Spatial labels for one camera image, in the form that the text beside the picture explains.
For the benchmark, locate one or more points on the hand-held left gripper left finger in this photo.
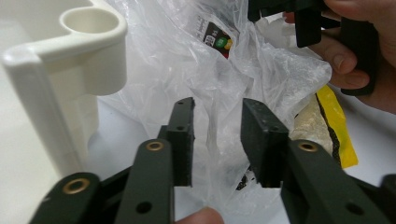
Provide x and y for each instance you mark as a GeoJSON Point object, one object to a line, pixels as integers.
{"type": "Point", "coordinates": [182, 140]}

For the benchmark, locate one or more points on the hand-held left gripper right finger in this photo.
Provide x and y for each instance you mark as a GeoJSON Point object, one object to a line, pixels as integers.
{"type": "Point", "coordinates": [264, 146]}

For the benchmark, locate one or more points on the clear plastic bag smiley print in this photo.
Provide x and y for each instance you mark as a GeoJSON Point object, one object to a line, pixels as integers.
{"type": "Point", "coordinates": [218, 77]}

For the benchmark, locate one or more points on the white sheet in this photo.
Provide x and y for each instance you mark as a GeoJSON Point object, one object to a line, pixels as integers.
{"type": "Point", "coordinates": [373, 140]}

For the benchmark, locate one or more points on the dark red snack packet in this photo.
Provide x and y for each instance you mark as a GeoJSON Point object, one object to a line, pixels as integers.
{"type": "Point", "coordinates": [214, 35]}

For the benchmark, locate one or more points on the white plastic bin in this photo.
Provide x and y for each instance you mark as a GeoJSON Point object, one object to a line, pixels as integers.
{"type": "Point", "coordinates": [77, 56]}

